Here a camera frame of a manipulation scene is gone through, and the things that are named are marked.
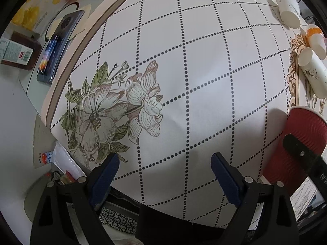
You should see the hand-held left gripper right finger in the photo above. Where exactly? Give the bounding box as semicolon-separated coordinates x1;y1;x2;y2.
211;152;300;245

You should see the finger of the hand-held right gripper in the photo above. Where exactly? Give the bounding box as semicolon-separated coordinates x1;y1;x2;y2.
282;133;327;192

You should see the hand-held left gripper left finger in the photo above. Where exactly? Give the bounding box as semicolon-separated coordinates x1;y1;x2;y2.
30;153;120;245

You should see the red ribbed paper cup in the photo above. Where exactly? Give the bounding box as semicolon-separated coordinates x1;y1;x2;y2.
261;106;327;197

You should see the white orange paper cup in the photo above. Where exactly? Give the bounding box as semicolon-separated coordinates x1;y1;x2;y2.
300;24;327;59

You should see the printed paper sheet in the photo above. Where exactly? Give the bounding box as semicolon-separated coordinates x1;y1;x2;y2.
289;177;323;221

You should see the black white patterned box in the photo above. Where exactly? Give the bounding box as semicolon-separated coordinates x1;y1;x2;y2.
100;205;136;236

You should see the clear plastic bag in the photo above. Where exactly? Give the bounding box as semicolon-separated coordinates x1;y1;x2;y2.
46;141;88;185

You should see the floral grid tablecloth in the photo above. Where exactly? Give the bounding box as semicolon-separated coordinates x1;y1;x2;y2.
41;0;327;230

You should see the dark blue smartphone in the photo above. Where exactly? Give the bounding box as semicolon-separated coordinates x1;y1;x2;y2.
36;10;85;84

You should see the brown box white label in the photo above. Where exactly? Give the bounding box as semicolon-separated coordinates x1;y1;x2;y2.
0;31;42;70

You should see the white green label box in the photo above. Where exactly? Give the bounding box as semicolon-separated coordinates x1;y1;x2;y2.
0;38;34;65

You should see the yellow floral tissue pack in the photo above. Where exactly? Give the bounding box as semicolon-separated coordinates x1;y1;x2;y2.
10;0;69;31

